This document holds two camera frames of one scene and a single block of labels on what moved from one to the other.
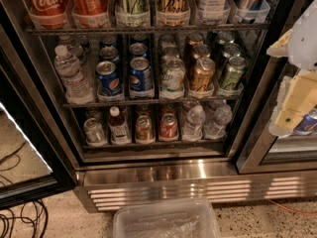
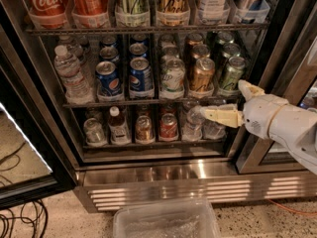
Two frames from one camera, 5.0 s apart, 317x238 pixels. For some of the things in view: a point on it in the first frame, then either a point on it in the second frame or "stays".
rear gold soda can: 195,39 stays
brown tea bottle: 119,132 stays
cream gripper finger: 280,48 → 249,90
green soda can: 233,74 stays
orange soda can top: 90,6 stays
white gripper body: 306,40 → 263,115
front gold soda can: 201,80 stays
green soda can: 231,50 stays
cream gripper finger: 284,121 → 227,114
